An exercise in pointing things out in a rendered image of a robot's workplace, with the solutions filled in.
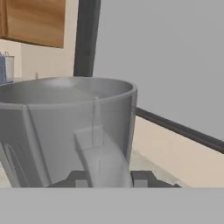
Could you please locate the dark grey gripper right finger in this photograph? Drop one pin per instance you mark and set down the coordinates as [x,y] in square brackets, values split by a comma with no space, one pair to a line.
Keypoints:
[145,179]

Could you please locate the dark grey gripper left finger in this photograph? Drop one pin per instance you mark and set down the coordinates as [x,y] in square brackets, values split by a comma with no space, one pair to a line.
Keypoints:
[76,180]

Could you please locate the window with dark frame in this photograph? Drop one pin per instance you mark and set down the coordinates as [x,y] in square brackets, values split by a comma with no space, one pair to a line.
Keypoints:
[163,61]

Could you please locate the grey jug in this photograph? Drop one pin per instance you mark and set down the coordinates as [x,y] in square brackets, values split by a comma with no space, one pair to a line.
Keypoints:
[64,128]

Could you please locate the blue and white canister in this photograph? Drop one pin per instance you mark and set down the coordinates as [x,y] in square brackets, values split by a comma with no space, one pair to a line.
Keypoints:
[5,68]

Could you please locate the wooden wall cupboard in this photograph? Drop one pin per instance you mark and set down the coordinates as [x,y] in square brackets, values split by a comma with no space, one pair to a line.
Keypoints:
[35,20]

